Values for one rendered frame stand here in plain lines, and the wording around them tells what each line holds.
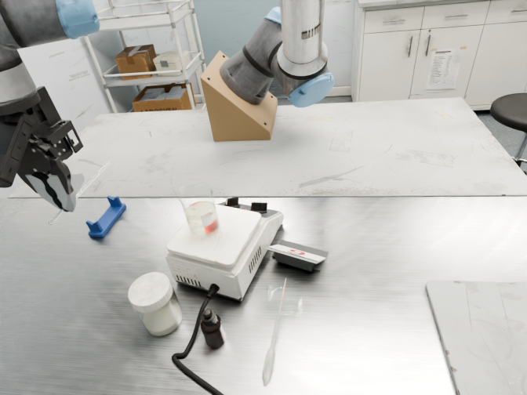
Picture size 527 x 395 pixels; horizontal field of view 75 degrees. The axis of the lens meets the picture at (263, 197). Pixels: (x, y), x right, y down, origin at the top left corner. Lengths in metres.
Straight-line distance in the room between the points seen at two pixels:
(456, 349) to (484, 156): 0.52
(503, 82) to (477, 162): 2.36
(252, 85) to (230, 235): 0.53
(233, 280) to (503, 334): 0.37
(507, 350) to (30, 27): 0.74
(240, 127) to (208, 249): 0.50
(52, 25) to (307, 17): 0.42
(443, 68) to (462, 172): 2.22
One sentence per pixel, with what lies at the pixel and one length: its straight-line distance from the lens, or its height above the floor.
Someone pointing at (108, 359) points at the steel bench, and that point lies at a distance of 0.59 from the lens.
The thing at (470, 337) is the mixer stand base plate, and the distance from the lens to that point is 0.56.
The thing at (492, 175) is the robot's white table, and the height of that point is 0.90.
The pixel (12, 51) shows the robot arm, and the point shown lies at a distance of 0.61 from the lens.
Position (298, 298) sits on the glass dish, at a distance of 0.56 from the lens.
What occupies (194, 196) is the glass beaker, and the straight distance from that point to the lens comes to 0.56.
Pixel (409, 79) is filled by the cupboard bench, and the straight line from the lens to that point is 3.00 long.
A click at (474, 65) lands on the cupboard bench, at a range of 3.11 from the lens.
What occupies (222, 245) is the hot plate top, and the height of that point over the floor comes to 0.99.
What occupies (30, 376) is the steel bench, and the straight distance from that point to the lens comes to 0.64.
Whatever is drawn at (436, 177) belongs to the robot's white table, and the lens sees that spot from 0.83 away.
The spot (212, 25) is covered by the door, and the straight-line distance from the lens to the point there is 3.49.
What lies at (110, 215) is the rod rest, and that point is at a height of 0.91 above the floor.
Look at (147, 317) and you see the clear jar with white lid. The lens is 0.53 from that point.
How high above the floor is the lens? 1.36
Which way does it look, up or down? 38 degrees down
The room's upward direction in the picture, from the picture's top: 7 degrees counter-clockwise
